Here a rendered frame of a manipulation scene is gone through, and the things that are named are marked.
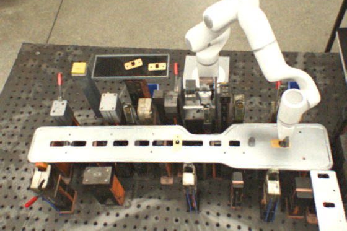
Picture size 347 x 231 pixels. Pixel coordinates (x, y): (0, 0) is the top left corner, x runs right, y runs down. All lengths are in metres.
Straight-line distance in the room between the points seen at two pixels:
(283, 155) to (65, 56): 1.55
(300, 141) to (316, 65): 0.74
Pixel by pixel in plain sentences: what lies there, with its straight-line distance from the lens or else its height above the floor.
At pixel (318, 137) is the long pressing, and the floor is 1.00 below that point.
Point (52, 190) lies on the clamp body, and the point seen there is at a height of 0.98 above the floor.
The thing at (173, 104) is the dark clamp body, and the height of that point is 1.08.
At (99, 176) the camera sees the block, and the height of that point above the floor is 1.03.
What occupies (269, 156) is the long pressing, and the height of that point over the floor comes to 1.00.
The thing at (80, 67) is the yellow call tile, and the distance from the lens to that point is 2.00.
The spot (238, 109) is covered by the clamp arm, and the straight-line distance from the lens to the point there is 1.87.
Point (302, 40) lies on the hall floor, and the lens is 3.56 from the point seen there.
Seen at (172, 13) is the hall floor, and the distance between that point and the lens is 3.77.
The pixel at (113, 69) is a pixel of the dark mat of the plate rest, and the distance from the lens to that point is 1.95.
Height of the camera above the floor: 2.66
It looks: 57 degrees down
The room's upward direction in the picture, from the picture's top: 11 degrees counter-clockwise
